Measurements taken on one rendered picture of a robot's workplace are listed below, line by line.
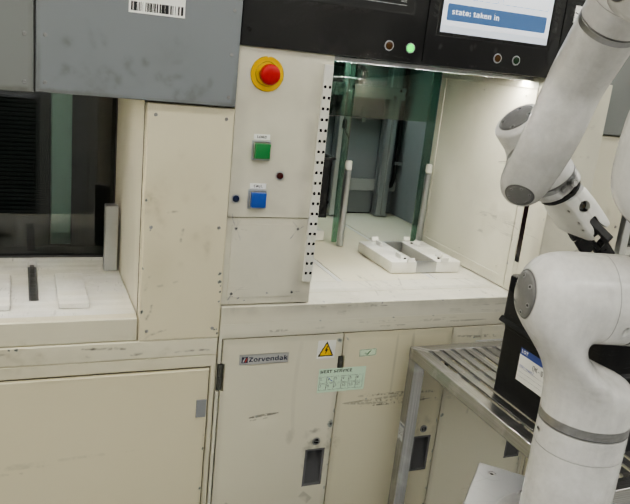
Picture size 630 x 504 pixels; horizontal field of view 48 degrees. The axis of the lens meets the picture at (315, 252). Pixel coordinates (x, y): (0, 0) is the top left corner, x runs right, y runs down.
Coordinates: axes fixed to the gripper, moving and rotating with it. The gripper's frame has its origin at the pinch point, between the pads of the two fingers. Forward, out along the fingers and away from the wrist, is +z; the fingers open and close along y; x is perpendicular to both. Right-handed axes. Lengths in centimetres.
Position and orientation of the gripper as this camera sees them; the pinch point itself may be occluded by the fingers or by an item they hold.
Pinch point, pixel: (594, 248)
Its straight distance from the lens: 140.6
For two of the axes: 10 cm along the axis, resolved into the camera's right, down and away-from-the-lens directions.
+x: -7.3, 6.8, -0.7
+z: 5.8, 6.8, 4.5
